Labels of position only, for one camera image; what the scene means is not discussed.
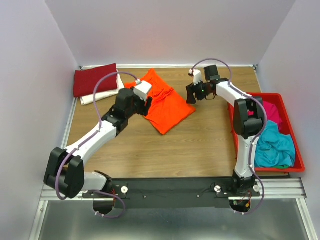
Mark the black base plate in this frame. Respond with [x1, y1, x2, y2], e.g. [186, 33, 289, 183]
[82, 176, 261, 210]

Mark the orange t-shirt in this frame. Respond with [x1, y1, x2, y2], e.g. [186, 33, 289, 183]
[141, 68, 196, 135]

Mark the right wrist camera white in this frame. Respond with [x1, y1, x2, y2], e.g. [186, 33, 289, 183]
[188, 68, 203, 86]

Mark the teal t-shirt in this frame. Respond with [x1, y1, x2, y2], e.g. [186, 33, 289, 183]
[254, 120, 296, 168]

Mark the red plastic bin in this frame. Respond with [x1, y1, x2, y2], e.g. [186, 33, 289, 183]
[227, 92, 306, 173]

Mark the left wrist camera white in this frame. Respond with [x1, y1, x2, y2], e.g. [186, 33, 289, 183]
[133, 79, 152, 102]

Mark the magenta t-shirt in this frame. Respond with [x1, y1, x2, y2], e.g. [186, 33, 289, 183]
[263, 101, 283, 131]

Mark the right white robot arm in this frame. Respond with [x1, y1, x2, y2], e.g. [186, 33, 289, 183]
[186, 65, 267, 196]

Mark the folded white t-shirt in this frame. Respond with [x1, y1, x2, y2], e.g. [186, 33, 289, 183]
[79, 74, 125, 106]

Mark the green t-shirt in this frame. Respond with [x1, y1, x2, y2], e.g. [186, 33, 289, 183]
[273, 164, 293, 170]

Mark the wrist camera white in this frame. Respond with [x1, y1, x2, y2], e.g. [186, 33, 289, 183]
[133, 79, 152, 102]
[188, 68, 203, 86]

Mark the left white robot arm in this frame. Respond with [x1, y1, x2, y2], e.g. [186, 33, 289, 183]
[43, 87, 153, 200]

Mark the folded dark red t-shirt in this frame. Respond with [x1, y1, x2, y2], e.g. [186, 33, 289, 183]
[73, 63, 118, 98]

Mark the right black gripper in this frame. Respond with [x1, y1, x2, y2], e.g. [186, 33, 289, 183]
[184, 78, 211, 105]

